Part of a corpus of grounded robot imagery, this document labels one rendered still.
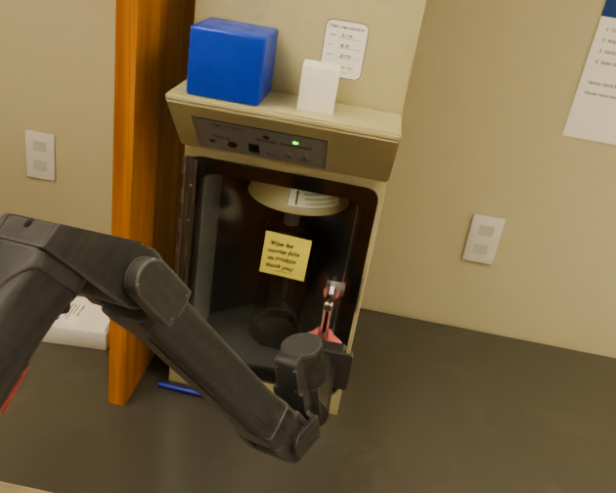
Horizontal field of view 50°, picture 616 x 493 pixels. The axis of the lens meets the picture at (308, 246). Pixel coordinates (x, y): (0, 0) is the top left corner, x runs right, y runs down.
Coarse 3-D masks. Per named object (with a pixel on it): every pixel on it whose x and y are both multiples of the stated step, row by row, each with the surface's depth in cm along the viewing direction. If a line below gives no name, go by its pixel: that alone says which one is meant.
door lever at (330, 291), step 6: (330, 288) 109; (324, 294) 110; (330, 294) 108; (336, 294) 109; (330, 300) 105; (324, 306) 105; (330, 306) 105; (324, 312) 106; (330, 312) 105; (324, 318) 106; (330, 318) 106; (324, 324) 106; (324, 330) 107; (324, 336) 107
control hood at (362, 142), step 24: (168, 96) 88; (192, 96) 88; (288, 96) 96; (192, 120) 93; (240, 120) 90; (264, 120) 89; (288, 120) 88; (312, 120) 87; (336, 120) 88; (360, 120) 90; (384, 120) 92; (192, 144) 100; (336, 144) 91; (360, 144) 89; (384, 144) 88; (336, 168) 98; (360, 168) 96; (384, 168) 95
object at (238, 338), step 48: (240, 192) 104; (288, 192) 103; (336, 192) 102; (192, 240) 109; (240, 240) 108; (336, 240) 105; (192, 288) 113; (240, 288) 111; (288, 288) 110; (336, 288) 109; (240, 336) 116; (336, 336) 113
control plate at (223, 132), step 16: (208, 128) 94; (224, 128) 93; (240, 128) 92; (256, 128) 91; (208, 144) 98; (224, 144) 97; (240, 144) 96; (256, 144) 95; (272, 144) 94; (288, 144) 93; (304, 144) 92; (320, 144) 91; (288, 160) 98; (304, 160) 97; (320, 160) 96
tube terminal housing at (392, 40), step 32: (224, 0) 93; (256, 0) 93; (288, 0) 92; (320, 0) 92; (352, 0) 91; (384, 0) 90; (416, 0) 90; (288, 32) 94; (320, 32) 93; (384, 32) 92; (416, 32) 92; (288, 64) 96; (384, 64) 94; (352, 96) 97; (384, 96) 96; (256, 160) 103; (384, 192) 102
